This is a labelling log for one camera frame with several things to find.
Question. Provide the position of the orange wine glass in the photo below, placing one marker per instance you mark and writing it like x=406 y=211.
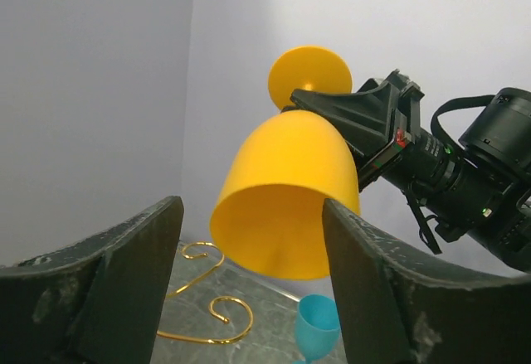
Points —
x=268 y=216

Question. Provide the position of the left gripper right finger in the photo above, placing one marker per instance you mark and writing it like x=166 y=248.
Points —
x=398 y=304

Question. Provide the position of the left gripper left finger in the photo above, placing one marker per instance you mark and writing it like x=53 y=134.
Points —
x=98 y=300

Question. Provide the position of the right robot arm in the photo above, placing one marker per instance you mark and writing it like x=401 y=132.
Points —
x=478 y=185

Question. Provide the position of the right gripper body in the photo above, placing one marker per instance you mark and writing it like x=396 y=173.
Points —
x=392 y=144

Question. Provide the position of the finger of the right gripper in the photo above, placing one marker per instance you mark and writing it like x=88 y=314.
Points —
x=363 y=118

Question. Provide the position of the blue wine glass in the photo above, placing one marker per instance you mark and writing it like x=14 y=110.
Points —
x=317 y=327

